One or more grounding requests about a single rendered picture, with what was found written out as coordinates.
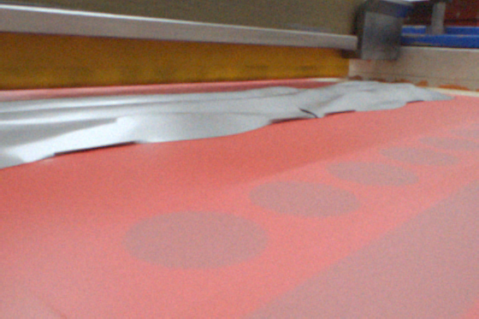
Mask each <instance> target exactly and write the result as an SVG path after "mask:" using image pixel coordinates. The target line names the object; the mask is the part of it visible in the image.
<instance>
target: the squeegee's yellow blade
mask: <svg viewBox="0 0 479 319"><path fill-rule="evenodd" d="M342 51H343V49H328V48H307V47H287V46H267V45H248V44H209V43H190V42H169V41H150V40H130V39H111V38H91V37H72V36H52V35H32V34H13V33H0V67H205V66H349V62H350V59H343V58H342Z"/></svg>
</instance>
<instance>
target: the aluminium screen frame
mask: <svg viewBox="0 0 479 319"><path fill-rule="evenodd" d="M339 80H358V81H377V82H380V83H388V84H398V83H411V84H413V85H414V86H427V87H437V88H447V89H458V91H467V92H479V49H463V48H440V47H416V46H400V47H399V60H357V59H350V62H349V73H348V75H347V76H346V78H339Z"/></svg>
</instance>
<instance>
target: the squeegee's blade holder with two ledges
mask: <svg viewBox="0 0 479 319"><path fill-rule="evenodd" d="M0 33H13V34H32V35H52V36H72V37H91V38H111V39H130V40H150V41H169V42H190V43H209V44H248V45H267V46H287V47H307V48H328V49H347V50H355V49H357V44H358V37H357V36H347V35H337V34H327V33H316V32H296V31H286V30H276V29H265V28H255V27H235V26H234V25H225V24H214V23H203V22H193V21H172V20H163V19H152V18H142V17H132V16H120V15H101V14H91V12H80V11H69V10H60V9H40V8H29V7H19V6H8V5H0Z"/></svg>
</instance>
